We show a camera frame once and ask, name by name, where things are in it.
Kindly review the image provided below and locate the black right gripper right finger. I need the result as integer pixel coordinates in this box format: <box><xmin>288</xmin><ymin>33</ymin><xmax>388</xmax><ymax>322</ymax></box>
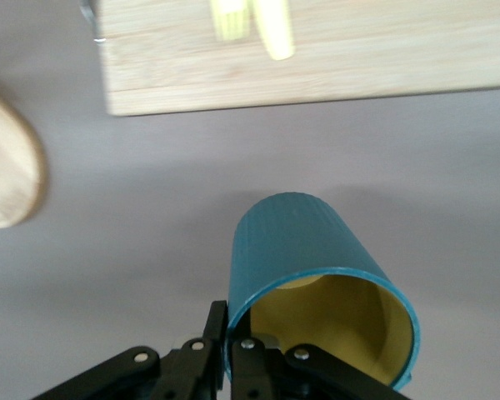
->
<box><xmin>231</xmin><ymin>336</ymin><xmax>413</xmax><ymax>400</ymax></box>

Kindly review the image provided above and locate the yellow plastic fork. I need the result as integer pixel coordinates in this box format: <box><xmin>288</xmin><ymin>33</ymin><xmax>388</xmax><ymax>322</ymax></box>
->
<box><xmin>207</xmin><ymin>0</ymin><xmax>252</xmax><ymax>42</ymax></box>

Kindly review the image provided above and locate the teal ribbed mug yellow inside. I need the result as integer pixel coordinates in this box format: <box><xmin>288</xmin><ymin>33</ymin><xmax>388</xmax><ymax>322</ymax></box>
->
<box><xmin>223</xmin><ymin>190</ymin><xmax>423</xmax><ymax>393</ymax></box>

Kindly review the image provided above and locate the yellow plastic knife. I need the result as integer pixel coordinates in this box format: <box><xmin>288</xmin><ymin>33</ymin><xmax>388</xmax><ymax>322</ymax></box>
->
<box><xmin>252</xmin><ymin>0</ymin><xmax>297</xmax><ymax>62</ymax></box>

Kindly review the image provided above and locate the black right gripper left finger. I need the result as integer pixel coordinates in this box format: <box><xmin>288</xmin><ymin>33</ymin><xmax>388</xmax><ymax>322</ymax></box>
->
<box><xmin>24</xmin><ymin>299</ymin><xmax>229</xmax><ymax>400</ymax></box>

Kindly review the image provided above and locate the wooden mug rack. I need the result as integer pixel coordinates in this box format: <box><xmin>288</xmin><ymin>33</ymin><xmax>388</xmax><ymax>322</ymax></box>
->
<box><xmin>0</xmin><ymin>78</ymin><xmax>48</xmax><ymax>229</ymax></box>

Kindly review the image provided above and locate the bamboo cutting board metal handle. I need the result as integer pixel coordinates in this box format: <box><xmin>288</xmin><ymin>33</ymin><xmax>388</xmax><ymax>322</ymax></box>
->
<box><xmin>79</xmin><ymin>0</ymin><xmax>500</xmax><ymax>117</ymax></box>

